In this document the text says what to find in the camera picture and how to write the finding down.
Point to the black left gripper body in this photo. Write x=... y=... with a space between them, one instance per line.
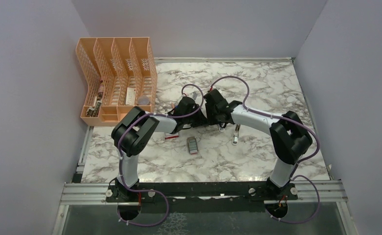
x=193 y=120

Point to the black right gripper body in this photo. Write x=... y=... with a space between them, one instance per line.
x=211 y=116

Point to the red staple box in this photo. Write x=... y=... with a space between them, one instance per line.
x=171 y=136

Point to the grey staple tray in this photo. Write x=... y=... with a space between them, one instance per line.
x=192 y=145

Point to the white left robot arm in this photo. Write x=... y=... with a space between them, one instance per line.
x=133 y=132

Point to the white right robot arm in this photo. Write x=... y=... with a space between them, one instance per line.
x=290 y=137

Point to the small white stapler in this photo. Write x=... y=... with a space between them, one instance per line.
x=235 y=137

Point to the clear tape roll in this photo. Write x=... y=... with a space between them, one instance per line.
x=143 y=100

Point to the white card in organizer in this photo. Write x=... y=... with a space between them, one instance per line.
x=130 y=96

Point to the orange plastic file organizer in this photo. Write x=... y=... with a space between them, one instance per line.
x=110 y=65

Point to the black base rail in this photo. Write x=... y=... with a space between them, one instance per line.
x=181 y=197

